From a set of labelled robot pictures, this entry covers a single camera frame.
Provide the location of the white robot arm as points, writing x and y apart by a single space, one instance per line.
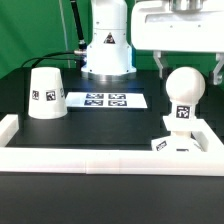
109 55

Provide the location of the white lamp shade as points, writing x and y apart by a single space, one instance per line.
47 98

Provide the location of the white lamp bulb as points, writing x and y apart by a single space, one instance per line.
185 86

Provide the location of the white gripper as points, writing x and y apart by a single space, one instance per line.
155 27

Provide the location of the white U-shaped fence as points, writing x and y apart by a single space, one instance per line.
208 162

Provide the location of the white lamp base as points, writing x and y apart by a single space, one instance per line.
179 139

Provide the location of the white tag sheet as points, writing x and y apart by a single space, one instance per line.
106 100

